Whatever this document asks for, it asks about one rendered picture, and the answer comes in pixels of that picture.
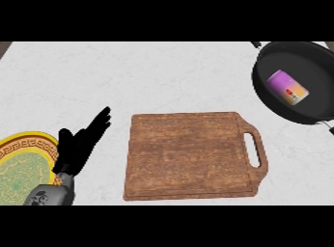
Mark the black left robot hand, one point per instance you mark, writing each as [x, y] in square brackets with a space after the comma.
[82, 144]

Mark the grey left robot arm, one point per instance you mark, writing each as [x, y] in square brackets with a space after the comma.
[51, 193]

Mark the brown wooden cutting board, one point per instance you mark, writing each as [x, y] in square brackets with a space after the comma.
[189, 157]

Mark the purple and orange can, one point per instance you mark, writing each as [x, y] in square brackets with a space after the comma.
[287, 87]

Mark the yellow and green ornate plate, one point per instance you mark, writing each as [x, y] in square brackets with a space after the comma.
[16, 169]

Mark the black pan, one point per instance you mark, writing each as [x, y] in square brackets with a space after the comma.
[304, 83]

